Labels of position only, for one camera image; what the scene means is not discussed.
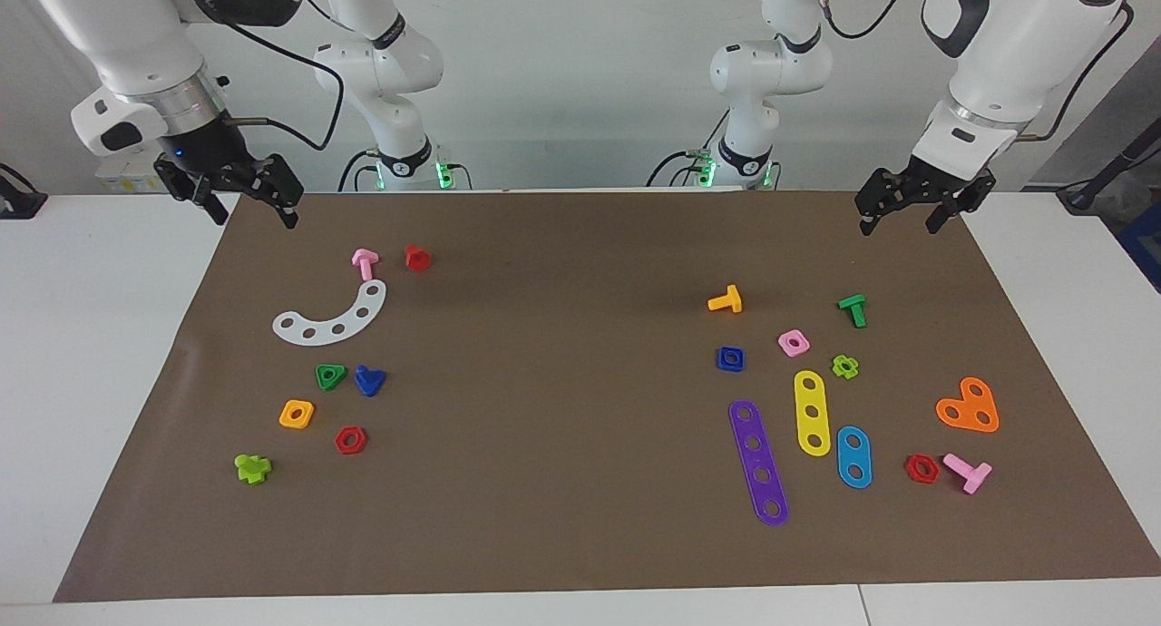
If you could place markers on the lime cross-head toy screw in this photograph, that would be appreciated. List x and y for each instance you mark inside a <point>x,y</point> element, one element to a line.
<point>251,469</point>

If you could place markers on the white box yellow label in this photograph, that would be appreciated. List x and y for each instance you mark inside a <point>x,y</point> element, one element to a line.
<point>127,181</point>

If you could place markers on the red hexagon toy nut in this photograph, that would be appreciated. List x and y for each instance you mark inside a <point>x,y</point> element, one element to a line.
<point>911,470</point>
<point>339,441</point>

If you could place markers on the blue two-hole strip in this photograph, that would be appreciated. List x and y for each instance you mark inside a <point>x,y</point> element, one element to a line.
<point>854,457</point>

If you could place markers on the green toy screw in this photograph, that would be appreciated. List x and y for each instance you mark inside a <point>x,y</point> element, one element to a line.
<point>853,307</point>

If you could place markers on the green triangle toy nut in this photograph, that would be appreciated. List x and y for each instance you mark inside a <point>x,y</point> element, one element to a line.
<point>337,369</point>

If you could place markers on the blue square toy nut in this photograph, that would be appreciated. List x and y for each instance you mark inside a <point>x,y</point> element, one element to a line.
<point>722,361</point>

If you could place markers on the red toy screw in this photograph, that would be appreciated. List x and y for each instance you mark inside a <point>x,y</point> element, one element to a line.
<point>417,259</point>

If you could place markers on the orange heart three-hole plate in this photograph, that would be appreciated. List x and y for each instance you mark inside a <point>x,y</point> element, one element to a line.
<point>968,406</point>

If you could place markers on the black clamp object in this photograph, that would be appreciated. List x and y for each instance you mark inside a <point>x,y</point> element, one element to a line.
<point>18,204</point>

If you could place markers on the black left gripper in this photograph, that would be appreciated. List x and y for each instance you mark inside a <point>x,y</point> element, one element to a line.
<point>912,189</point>

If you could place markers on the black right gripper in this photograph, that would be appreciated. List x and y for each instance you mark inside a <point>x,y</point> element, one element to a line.
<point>204,159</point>

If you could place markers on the blue crate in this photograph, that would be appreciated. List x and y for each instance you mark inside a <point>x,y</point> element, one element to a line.
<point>1145,245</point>

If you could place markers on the lime cross toy nut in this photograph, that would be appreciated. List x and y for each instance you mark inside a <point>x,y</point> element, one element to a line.
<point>839,369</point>

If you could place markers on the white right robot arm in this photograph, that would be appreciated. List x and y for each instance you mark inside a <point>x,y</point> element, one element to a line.
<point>136,36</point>

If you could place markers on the white curved five-hole plate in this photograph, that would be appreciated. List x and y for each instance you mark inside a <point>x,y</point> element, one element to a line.
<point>324,332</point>

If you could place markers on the blue triangle-head toy screw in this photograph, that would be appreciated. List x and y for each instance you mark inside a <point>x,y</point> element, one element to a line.
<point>368,383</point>

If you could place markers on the yellow three-hole strip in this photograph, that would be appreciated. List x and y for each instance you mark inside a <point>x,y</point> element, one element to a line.
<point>811,397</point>

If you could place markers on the orange toy screw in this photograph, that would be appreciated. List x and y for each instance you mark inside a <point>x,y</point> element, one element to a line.
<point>728,301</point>

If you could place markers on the pink toy screw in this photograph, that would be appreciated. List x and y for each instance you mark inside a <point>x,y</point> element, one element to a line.
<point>365,263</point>
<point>970,474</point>

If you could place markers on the pink square toy nut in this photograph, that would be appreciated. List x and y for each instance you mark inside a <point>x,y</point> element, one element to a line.
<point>784,345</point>

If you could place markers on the brown table mat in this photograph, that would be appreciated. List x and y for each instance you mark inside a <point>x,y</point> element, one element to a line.
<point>562,381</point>

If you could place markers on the orange square toy nut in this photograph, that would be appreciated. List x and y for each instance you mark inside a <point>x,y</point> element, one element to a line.
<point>308,408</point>

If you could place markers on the purple four-hole strip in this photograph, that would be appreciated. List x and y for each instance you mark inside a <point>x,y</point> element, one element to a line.
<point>758,459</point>

